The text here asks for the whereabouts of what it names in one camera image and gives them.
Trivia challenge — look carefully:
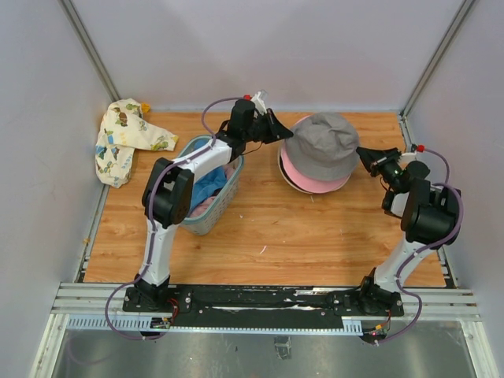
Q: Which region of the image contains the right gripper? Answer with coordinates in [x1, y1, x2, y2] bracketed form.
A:
[355, 148, 402, 191]

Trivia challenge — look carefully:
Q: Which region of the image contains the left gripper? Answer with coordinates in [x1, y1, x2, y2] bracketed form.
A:
[243, 109, 292, 145]

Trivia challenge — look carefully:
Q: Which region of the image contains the beige bucket hat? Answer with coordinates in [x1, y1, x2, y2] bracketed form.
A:
[277, 147, 343, 195]

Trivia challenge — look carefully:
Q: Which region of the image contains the grey bucket hat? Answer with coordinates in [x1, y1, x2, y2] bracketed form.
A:
[282, 112, 360, 182]

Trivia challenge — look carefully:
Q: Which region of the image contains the light pink hat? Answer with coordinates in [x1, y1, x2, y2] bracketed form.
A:
[189, 165, 235, 218]

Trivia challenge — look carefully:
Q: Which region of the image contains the pink bucket hat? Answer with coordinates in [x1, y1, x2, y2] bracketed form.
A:
[282, 153, 351, 191]

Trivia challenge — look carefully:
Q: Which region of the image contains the blue bucket hat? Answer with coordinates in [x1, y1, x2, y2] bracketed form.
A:
[191, 167, 228, 210]

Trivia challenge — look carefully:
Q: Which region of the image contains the grey plastic laundry basket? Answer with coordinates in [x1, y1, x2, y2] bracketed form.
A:
[180, 156, 245, 235]

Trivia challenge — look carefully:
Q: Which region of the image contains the black bucket hat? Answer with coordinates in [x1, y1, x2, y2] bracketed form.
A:
[277, 147, 304, 193]

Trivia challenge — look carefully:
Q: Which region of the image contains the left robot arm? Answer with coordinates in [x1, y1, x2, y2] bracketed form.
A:
[133, 98, 293, 312]

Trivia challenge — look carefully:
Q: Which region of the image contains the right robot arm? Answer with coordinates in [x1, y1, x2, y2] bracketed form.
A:
[349, 144, 464, 316]

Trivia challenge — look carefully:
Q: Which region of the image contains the small yellow object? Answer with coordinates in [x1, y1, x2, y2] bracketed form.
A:
[141, 102, 150, 113]

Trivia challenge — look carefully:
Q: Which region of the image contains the cartoon print cloth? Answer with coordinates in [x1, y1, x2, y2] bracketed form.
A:
[94, 98, 179, 188]

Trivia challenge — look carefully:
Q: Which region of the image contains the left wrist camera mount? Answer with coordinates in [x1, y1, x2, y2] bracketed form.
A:
[243, 90, 268, 115]

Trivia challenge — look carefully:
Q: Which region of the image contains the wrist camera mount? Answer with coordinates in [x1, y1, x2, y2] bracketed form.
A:
[398, 144, 425, 165]
[243, 90, 268, 115]

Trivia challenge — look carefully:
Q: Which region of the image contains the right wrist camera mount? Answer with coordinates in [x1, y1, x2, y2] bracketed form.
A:
[398, 144, 425, 165]

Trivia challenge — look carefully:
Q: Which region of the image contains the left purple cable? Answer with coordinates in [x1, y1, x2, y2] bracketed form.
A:
[104, 94, 253, 365]

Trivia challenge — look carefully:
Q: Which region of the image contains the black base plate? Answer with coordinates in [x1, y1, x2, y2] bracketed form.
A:
[123, 285, 404, 329]

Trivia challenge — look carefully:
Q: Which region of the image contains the grey cable duct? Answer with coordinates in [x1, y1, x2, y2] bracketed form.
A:
[66, 317, 363, 335]

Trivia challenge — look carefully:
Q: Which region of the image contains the aluminium frame rail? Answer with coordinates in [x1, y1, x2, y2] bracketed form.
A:
[52, 283, 480, 318]

